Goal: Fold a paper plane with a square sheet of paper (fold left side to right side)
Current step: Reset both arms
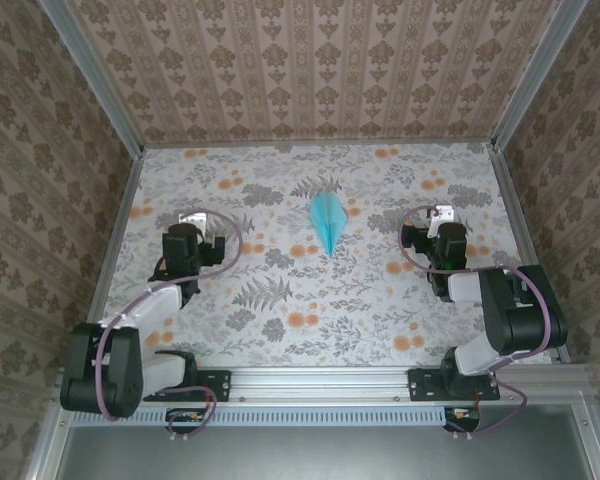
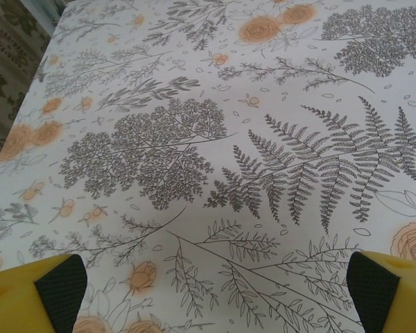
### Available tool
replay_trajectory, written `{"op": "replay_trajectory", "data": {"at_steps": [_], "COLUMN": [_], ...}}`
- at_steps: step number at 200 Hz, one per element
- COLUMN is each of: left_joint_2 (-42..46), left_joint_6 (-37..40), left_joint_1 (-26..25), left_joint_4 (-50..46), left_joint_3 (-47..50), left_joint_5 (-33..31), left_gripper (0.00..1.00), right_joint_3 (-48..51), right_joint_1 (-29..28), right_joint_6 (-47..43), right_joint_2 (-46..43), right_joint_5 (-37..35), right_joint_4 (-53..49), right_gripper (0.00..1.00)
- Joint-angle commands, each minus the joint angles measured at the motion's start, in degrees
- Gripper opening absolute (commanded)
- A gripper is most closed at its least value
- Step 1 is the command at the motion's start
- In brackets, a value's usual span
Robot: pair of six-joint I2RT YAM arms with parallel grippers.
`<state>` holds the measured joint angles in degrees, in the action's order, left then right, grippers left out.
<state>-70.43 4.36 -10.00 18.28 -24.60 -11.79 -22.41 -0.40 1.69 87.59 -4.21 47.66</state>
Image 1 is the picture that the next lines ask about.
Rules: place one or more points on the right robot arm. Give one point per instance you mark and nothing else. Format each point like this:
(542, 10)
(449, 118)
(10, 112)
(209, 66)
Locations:
(462, 287)

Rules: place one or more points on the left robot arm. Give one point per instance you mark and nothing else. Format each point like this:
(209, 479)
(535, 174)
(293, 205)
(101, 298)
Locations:
(130, 310)

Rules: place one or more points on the aluminium frame post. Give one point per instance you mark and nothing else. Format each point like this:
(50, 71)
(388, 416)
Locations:
(537, 72)
(94, 75)

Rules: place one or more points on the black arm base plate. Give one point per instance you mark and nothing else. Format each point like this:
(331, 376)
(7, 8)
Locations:
(220, 385)
(420, 385)

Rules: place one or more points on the light blue paper sheet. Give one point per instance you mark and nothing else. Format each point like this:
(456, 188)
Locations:
(329, 220)

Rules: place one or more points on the floral patterned table cover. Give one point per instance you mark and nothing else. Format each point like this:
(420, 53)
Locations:
(380, 320)

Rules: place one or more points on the grey metal panel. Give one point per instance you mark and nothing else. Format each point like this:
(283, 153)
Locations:
(320, 455)

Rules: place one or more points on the wide aluminium frame rail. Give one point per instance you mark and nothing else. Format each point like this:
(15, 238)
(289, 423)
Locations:
(320, 385)

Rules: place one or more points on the black connector board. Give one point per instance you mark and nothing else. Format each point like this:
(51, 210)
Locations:
(185, 417)
(462, 416)

